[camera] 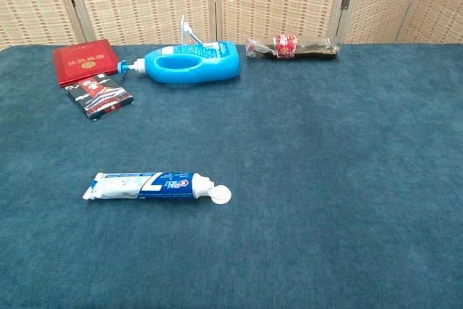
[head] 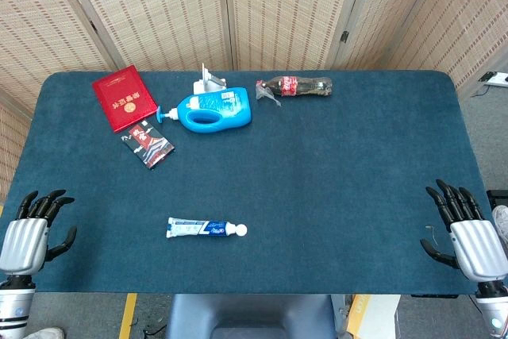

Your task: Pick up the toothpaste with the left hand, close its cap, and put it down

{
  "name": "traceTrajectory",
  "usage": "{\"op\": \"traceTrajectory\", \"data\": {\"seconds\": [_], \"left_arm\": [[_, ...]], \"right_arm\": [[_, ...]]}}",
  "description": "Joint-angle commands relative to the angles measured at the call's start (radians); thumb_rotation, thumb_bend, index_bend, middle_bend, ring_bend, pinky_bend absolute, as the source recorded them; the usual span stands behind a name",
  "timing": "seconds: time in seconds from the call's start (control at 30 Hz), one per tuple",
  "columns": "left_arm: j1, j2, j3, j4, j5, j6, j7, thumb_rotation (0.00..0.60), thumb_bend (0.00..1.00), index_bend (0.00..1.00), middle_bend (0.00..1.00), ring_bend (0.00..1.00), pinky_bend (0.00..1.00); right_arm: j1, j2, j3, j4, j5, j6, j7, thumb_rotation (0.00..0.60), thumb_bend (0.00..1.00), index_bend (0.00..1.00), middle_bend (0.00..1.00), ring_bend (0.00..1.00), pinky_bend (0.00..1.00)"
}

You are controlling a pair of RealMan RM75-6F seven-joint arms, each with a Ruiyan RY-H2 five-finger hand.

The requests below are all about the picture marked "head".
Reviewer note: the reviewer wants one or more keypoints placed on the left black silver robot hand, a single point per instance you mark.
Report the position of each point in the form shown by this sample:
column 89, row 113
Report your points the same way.
column 24, row 243

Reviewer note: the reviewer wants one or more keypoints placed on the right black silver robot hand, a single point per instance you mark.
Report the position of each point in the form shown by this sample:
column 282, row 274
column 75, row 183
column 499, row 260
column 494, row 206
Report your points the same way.
column 480, row 247

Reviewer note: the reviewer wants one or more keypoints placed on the blue white toothpaste tube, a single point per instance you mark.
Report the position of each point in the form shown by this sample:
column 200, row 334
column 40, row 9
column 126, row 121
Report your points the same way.
column 198, row 228

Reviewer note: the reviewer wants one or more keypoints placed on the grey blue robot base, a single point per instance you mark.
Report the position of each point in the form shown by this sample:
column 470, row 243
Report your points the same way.
column 246, row 315

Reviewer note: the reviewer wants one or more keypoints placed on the white sneaker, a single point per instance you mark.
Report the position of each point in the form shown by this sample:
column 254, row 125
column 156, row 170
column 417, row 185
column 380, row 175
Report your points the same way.
column 502, row 224

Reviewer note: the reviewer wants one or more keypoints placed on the black floor box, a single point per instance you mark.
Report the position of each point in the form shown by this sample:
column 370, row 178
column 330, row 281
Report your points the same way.
column 498, row 198

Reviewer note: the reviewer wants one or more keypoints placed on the yellow white cardboard box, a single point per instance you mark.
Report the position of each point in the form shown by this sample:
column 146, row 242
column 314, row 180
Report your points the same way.
column 377, row 315

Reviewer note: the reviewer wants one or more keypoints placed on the black red printed packet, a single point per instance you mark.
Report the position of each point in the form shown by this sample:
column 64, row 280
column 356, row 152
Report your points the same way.
column 147, row 143

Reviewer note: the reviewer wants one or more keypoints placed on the white power strip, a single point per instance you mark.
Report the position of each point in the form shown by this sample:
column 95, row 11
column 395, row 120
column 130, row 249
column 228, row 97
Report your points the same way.
column 498, row 79

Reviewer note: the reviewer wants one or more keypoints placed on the red certificate book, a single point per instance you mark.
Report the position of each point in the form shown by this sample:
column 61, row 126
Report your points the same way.
column 123, row 97

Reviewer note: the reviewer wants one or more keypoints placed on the blue felt table cover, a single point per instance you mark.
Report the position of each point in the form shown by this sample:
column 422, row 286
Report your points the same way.
column 317, row 176

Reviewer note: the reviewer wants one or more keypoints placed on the bamboo folding screen panel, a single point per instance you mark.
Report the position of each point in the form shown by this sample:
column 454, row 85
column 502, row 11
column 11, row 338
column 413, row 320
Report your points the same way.
column 456, row 9
column 31, row 17
column 158, row 9
column 285, row 9

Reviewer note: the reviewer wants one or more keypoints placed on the cola plastic bottle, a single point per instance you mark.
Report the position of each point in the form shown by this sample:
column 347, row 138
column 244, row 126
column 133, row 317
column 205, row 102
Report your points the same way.
column 301, row 85

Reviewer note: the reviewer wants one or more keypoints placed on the white plastic stand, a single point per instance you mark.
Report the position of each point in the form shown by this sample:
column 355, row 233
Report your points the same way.
column 206, row 81

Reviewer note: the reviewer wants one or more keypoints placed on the blue detergent pump bottle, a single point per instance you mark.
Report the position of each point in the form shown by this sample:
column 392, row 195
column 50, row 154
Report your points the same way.
column 230, row 106

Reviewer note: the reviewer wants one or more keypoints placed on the metal screen hinge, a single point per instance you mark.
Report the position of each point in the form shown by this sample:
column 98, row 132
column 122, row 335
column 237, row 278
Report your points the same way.
column 344, row 36

